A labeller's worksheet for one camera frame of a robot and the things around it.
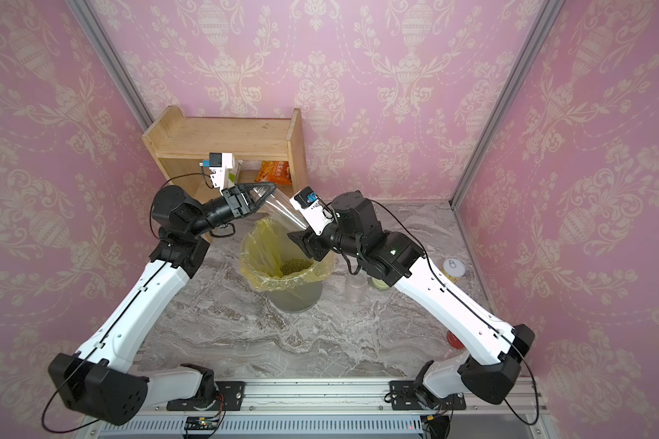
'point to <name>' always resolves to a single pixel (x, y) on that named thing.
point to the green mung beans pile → (294, 264)
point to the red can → (455, 341)
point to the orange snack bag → (275, 171)
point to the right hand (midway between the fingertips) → (302, 223)
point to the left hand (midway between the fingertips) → (276, 194)
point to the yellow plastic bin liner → (265, 247)
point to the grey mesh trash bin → (296, 299)
